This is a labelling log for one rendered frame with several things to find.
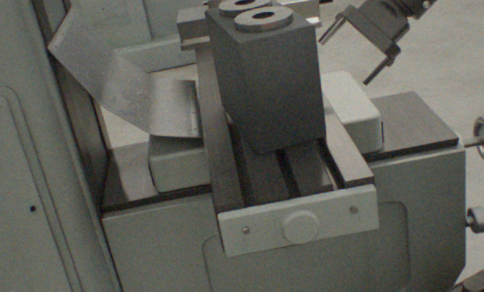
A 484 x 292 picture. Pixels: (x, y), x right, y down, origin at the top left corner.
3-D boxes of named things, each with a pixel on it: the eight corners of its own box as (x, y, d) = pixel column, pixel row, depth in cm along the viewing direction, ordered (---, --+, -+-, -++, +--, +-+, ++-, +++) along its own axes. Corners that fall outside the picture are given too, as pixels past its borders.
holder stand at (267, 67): (282, 91, 118) (267, -13, 109) (327, 136, 98) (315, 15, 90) (221, 106, 115) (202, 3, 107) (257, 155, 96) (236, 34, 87)
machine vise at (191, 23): (313, 10, 162) (308, -31, 157) (323, 27, 148) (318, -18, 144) (182, 33, 162) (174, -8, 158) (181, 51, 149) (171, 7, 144)
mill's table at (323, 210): (264, 10, 199) (260, -14, 195) (385, 231, 87) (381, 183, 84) (194, 23, 198) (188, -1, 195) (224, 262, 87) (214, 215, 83)
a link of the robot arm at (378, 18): (394, 65, 110) (443, 14, 108) (391, 57, 101) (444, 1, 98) (344, 19, 113) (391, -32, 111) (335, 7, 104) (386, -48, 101)
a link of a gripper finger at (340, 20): (323, 46, 111) (347, 20, 110) (320, 43, 108) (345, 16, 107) (316, 41, 111) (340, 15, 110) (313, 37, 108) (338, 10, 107)
